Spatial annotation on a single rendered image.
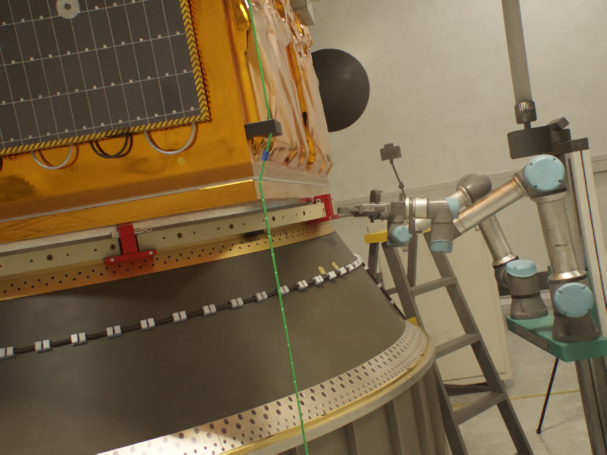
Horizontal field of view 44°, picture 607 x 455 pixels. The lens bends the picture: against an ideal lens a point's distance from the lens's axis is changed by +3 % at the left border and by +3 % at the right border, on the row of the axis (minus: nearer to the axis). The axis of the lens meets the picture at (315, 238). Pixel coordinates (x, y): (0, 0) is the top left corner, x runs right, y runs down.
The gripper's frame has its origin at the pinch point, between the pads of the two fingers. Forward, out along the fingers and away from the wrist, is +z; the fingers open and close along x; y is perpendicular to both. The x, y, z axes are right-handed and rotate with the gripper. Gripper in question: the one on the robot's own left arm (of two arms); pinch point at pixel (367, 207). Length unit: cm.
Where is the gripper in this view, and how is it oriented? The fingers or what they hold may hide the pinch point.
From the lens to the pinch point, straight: 258.2
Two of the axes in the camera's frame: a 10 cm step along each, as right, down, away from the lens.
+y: 0.0, -10.0, -0.7
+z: -9.9, -0.1, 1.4
